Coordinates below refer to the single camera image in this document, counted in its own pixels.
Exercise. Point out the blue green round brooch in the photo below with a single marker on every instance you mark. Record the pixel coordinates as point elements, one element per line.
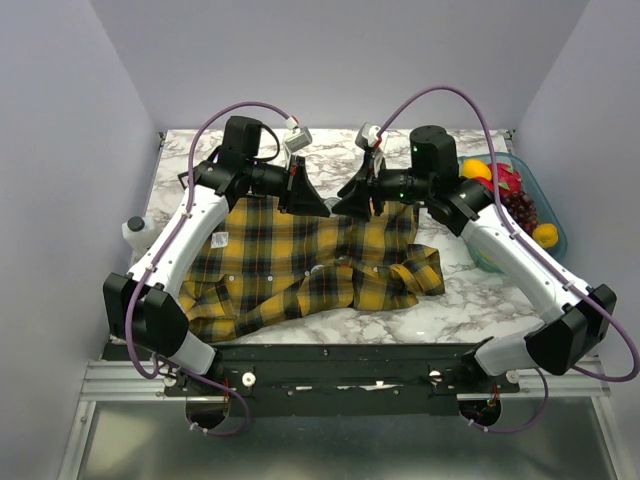
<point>331,202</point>

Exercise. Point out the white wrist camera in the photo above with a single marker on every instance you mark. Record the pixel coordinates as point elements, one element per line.
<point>295,140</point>
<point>371,140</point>

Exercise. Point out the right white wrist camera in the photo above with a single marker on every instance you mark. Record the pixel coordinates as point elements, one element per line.
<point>371,140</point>

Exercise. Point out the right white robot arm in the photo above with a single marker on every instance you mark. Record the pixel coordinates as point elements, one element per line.
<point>573,312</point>

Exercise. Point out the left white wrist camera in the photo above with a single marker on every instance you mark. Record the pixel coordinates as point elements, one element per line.
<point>295,140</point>

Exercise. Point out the aluminium rail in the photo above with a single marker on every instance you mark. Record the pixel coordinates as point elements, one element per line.
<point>119,381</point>

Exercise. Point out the yellow plaid flannel shirt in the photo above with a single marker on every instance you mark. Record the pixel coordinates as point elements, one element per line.
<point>261,267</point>

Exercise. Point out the yellow mango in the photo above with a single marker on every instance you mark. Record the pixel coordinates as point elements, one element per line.
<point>475,168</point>

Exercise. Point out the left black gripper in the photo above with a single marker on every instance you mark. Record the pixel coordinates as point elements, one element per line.
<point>301,197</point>

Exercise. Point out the orange fruit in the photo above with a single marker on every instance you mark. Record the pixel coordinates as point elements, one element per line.
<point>546,235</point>

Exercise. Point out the red apple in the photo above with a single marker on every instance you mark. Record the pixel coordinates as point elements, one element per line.
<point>486,183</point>

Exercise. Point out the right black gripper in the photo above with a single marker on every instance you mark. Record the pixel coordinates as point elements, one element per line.
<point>357,192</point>

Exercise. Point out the teal plastic fruit bin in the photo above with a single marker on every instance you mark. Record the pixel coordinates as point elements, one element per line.
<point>531,187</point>

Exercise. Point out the white bottle black cap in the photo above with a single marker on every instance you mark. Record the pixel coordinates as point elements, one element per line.
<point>140,233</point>

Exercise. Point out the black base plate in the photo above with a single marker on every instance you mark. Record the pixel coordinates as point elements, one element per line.
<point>346,380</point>

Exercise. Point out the red dragon fruit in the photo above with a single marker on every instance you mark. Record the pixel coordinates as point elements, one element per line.
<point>509,179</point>

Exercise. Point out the dark purple grapes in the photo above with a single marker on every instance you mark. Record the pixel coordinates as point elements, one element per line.
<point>522,209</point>

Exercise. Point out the left black display frame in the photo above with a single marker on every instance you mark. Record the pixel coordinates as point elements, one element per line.
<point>183,179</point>

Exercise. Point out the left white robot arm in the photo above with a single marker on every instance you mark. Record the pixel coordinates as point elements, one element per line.
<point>142,305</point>

